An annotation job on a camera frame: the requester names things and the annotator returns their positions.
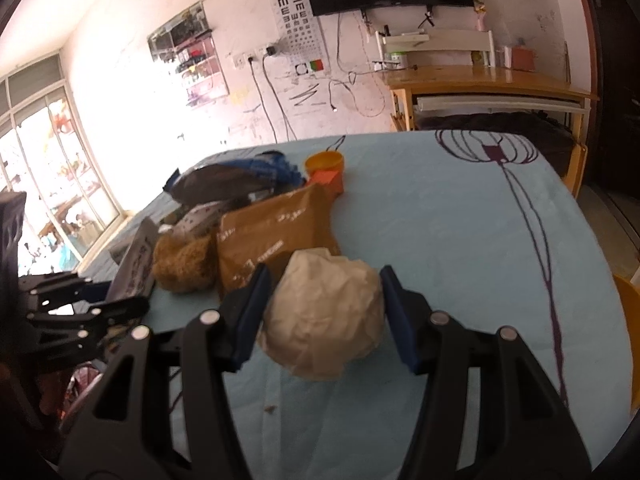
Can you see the tan loofah sponge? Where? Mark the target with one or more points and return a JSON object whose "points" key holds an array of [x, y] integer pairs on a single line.
{"points": [[185, 264]]}

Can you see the wooden desk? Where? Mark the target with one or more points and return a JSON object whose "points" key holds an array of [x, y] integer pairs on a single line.
{"points": [[447, 87]]}

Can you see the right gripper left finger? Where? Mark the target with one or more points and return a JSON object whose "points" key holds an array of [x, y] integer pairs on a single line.
{"points": [[160, 411]]}

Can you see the eye chart poster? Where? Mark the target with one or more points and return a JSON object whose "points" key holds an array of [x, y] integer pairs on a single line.
{"points": [[300, 36]]}

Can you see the white patterned tissue pack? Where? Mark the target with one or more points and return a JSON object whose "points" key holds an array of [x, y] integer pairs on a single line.
{"points": [[202, 219]]}

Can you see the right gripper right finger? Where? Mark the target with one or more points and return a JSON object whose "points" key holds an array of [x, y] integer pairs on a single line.
{"points": [[525, 430]]}

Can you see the brown biscuit wrapper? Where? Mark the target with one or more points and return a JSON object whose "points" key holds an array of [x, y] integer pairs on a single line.
{"points": [[270, 231]]}

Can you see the light blue patterned tablecloth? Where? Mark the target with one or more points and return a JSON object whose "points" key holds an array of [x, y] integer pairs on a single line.
{"points": [[490, 244]]}

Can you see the blue black snack bag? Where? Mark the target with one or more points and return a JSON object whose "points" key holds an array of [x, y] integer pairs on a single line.
{"points": [[229, 177]]}

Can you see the wall power socket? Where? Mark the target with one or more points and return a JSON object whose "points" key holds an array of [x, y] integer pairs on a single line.
{"points": [[239, 60]]}

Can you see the purple white milk powder bag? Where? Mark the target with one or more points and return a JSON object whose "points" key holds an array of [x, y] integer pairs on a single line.
{"points": [[134, 277]]}

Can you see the wall mirror cabinet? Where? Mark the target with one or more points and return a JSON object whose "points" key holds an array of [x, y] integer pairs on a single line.
{"points": [[184, 49]]}

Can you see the balcony window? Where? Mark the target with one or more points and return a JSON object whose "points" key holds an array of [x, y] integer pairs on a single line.
{"points": [[69, 209]]}

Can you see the orange rectangular box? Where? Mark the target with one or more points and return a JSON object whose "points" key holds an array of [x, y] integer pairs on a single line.
{"points": [[330, 180]]}

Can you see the dark wooden doorway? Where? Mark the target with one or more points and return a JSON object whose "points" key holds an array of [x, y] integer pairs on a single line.
{"points": [[613, 132]]}

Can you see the orange plastic cup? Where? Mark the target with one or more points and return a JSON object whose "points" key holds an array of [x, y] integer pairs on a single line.
{"points": [[325, 160]]}

